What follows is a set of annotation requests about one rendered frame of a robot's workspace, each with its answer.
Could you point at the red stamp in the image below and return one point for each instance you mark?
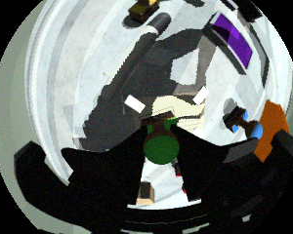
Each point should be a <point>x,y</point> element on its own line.
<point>178,173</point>

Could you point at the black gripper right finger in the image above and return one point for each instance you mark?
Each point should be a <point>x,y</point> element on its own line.
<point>201,160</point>

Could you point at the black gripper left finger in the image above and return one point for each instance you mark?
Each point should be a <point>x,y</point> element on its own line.
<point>122,164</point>

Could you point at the yellow rubber stamp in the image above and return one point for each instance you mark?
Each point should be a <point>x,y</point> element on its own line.
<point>143,9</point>

